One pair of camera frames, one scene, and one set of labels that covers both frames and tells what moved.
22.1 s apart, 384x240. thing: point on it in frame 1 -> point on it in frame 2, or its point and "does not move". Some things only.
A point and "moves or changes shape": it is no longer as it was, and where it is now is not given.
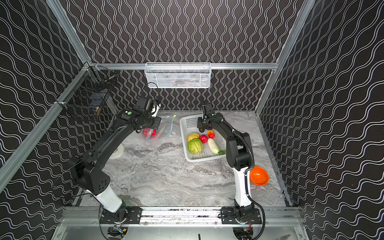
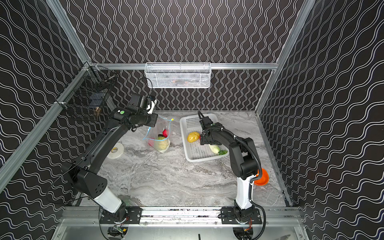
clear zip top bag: (164, 130) moves or changes shape
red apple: (147, 132) -> (151, 142)
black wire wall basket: (90, 92) does not move
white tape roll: (120, 149) does not move
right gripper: (202, 124) -> (202, 139)
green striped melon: (195, 146) -> (163, 145)
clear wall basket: (180, 75) does not move
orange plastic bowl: (259, 176) does not move
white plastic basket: (188, 124) does not move
